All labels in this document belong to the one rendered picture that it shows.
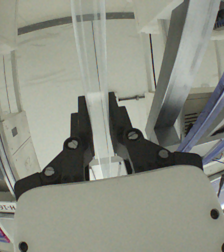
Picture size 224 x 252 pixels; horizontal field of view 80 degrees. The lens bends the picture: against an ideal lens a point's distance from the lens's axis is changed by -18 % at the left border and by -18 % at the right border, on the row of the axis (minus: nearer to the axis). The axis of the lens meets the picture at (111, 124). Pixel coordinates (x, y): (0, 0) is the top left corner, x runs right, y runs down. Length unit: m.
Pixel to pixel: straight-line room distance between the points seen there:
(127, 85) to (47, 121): 1.09
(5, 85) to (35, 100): 0.47
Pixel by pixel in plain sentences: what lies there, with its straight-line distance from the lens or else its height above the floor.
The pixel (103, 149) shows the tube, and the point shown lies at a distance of 0.15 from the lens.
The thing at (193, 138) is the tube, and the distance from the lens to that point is 0.20.
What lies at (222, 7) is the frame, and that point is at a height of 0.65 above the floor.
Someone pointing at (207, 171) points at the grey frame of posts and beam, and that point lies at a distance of 0.81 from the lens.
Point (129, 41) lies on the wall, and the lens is 2.12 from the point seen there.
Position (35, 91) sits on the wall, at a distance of 2.07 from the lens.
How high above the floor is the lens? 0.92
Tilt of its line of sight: 15 degrees up
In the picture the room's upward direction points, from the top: 173 degrees clockwise
